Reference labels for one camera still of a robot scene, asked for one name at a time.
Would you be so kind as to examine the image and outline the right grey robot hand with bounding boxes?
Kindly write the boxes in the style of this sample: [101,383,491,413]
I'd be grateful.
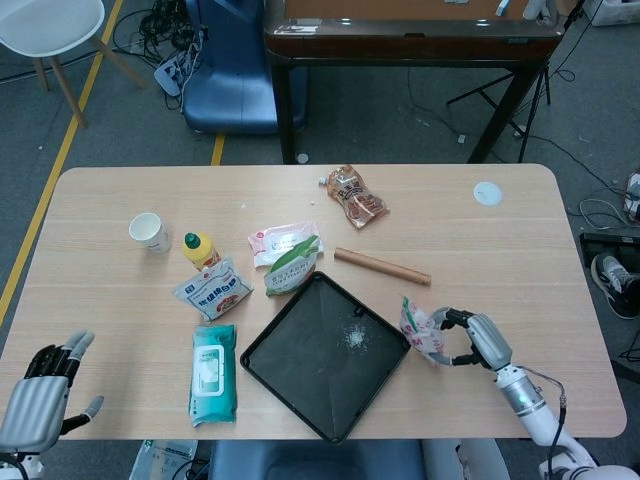
[428,306,515,371]

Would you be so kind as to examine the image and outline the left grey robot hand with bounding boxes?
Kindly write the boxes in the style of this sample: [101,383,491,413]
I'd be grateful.
[0,328,105,454]

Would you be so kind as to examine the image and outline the small pink snack packet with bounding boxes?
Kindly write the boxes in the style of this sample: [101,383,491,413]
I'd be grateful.
[398,295,448,369]

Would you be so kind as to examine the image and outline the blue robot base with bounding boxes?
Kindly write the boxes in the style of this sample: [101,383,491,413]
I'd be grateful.
[181,0,307,136]

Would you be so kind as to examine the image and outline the black square tray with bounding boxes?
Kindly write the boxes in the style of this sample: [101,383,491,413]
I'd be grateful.
[239,270,413,445]

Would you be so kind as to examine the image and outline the green white corn starch bag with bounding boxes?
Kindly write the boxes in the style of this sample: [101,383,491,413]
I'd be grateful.
[263,233,322,298]

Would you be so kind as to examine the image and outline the white castor sugar bag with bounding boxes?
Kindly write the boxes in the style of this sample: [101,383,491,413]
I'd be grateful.
[172,255,255,322]

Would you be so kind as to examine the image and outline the white robot body shell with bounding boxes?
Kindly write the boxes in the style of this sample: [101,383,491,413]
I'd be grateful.
[422,438,511,480]

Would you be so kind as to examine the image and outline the spilled white granules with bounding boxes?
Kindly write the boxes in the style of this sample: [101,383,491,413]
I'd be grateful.
[339,322,374,351]

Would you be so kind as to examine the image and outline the wooden rolling pin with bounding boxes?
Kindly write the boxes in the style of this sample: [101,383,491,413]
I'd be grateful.
[333,246,432,288]

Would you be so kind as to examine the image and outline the grey sneaker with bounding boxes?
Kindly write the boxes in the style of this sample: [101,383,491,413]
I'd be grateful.
[590,252,640,320]

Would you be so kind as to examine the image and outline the white round grommet cover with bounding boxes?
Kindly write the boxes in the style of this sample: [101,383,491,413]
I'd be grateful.
[472,181,504,206]

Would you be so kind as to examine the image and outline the black floor case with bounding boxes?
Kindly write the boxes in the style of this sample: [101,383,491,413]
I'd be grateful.
[579,232,640,257]

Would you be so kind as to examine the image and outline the teal wet wipes pack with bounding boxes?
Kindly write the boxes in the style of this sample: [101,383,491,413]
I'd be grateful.
[187,323,238,429]

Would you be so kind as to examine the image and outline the brown bread package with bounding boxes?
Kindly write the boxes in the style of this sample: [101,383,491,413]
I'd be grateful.
[318,164,391,230]

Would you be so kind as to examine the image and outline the white floor device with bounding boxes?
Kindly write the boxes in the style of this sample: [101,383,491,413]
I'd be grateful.
[624,172,640,221]

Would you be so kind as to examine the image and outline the white paper cup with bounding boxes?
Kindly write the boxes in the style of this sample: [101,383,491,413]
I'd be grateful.
[128,212,170,255]

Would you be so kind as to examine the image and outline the blue padded seat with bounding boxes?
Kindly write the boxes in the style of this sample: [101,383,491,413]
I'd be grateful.
[207,438,426,480]

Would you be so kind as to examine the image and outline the yellow bottle green cap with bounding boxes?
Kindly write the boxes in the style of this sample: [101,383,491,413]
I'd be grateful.
[181,232,222,273]

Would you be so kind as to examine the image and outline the pink white wipes pack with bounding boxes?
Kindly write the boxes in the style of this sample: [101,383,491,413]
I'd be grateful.
[247,220,325,270]

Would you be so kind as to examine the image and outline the black tripod stand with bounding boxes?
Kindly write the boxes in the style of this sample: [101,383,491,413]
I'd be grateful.
[446,0,586,139]

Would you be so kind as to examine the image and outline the brown mahjong table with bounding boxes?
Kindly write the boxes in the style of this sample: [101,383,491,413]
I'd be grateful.
[263,0,564,165]

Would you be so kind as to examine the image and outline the white power strip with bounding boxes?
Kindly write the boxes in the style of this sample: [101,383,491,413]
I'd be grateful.
[153,49,201,99]

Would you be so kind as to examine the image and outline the white chair wooden legs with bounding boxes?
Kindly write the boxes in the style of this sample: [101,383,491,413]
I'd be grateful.
[0,0,150,129]

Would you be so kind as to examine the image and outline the black cable bundle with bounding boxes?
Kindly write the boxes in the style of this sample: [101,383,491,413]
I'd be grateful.
[112,0,201,66]

